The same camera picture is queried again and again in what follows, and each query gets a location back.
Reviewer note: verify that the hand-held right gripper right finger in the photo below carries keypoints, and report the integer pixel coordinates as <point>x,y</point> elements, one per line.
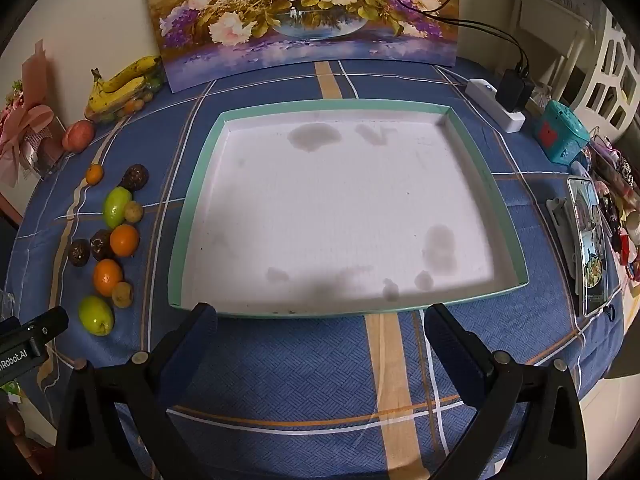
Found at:
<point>450,355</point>

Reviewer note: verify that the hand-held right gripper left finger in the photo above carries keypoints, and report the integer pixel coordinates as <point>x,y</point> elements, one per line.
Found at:
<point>197,345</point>

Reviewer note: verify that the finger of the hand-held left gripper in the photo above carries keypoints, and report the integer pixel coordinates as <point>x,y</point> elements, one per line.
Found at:
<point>47,322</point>

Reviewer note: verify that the dark wrinkled passion fruit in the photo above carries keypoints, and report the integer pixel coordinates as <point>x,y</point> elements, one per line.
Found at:
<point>101,244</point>
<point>79,252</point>

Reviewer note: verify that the white tray with green rim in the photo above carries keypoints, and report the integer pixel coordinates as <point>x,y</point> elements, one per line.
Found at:
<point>340,210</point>

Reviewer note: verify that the bag of small brown fruits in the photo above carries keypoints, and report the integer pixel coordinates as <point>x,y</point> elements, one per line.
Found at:
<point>131,105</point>

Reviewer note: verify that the blue plaid tablecloth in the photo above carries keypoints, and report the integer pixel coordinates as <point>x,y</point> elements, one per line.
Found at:
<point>310,370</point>

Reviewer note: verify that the white phone stand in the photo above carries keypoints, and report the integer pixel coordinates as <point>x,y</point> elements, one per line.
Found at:
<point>559,230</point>

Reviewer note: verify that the smartphone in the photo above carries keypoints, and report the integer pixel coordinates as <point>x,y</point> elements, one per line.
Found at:
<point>590,245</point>

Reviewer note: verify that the red peach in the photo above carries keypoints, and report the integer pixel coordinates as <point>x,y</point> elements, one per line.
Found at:
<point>78,136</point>

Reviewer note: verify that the pink flower bouquet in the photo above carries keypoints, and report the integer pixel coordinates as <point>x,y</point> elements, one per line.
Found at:
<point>27,120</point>

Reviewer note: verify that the pile of small trinkets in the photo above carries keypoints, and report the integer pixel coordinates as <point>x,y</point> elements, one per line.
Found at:
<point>617,195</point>

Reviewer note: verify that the teal toy box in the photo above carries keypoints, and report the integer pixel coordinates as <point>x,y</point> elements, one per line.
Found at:
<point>560,132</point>

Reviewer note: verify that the bunch of yellow bananas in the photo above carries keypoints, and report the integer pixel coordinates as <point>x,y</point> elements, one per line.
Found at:
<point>127,76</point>

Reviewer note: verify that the white power strip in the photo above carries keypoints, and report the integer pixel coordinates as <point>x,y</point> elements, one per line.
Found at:
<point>485,94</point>

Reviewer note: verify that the black charger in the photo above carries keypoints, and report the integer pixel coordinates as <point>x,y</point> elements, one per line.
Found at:
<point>512,91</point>

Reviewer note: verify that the white chair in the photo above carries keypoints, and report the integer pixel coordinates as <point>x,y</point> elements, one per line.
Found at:
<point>607,75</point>

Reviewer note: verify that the floral painting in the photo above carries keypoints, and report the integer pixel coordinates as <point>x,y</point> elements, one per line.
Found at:
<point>300,15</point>

